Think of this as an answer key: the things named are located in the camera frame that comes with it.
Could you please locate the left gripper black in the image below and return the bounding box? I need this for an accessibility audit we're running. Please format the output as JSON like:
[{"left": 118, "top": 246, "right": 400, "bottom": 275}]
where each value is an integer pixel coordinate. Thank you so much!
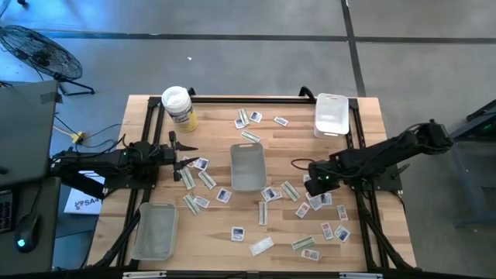
[{"left": 154, "top": 130, "right": 200, "bottom": 182}]

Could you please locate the white bandage wrapper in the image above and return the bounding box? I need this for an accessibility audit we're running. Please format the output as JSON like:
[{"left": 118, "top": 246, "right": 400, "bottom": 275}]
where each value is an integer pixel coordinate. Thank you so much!
[{"left": 249, "top": 236, "right": 275, "bottom": 257}]

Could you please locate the yellow Lysol wipes canister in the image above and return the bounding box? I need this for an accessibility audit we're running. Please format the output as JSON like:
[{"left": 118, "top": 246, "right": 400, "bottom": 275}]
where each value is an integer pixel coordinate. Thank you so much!
[{"left": 160, "top": 85, "right": 199, "bottom": 134}]

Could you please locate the white plastic bin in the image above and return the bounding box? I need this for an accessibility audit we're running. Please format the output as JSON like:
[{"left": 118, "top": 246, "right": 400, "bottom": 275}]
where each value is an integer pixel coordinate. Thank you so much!
[{"left": 312, "top": 92, "right": 350, "bottom": 140}]

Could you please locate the white printed paper sheet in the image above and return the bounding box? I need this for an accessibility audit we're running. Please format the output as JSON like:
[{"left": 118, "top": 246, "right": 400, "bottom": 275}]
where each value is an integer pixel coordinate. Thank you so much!
[{"left": 64, "top": 170, "right": 105, "bottom": 215}]

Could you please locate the dark grey desk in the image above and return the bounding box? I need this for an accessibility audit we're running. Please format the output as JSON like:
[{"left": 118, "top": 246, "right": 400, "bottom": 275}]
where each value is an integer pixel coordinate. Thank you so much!
[{"left": 0, "top": 176, "right": 62, "bottom": 277}]

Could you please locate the dark grey laptop lid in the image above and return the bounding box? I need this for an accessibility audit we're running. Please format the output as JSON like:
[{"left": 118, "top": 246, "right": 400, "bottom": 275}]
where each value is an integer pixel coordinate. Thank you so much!
[{"left": 0, "top": 80, "right": 59, "bottom": 189}]

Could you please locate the black computer mouse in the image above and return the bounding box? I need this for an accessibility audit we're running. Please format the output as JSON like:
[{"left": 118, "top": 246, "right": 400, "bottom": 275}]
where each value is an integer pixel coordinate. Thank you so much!
[{"left": 14, "top": 212, "right": 42, "bottom": 253}]

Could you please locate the black floor fan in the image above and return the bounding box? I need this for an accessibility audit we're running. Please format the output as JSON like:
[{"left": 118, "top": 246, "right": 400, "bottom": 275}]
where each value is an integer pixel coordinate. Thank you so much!
[{"left": 0, "top": 25, "right": 96, "bottom": 97}]

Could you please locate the black keyboard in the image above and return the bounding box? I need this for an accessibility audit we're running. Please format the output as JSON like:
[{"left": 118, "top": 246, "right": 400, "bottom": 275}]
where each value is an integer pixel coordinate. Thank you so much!
[{"left": 0, "top": 189, "right": 15, "bottom": 235}]

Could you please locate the blue metal table frame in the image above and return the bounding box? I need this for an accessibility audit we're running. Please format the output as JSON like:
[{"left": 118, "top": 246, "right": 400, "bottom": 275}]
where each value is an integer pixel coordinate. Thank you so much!
[{"left": 449, "top": 98, "right": 496, "bottom": 228}]

